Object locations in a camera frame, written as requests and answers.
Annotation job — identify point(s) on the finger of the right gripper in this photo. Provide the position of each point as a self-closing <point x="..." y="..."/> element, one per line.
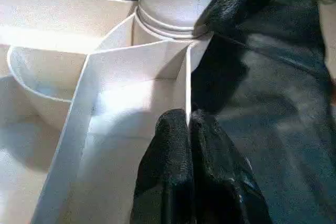
<point x="231" y="1"/>

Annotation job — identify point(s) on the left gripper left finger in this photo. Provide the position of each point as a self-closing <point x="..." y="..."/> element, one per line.
<point x="168" y="171"/>

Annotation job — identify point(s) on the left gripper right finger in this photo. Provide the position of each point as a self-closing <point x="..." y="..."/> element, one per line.
<point x="223" y="182"/>

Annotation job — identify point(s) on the white plastic table top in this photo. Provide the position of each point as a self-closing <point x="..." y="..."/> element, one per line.
<point x="65" y="90"/>

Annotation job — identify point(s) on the black work surface mat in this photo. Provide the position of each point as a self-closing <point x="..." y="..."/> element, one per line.
<point x="275" y="116"/>

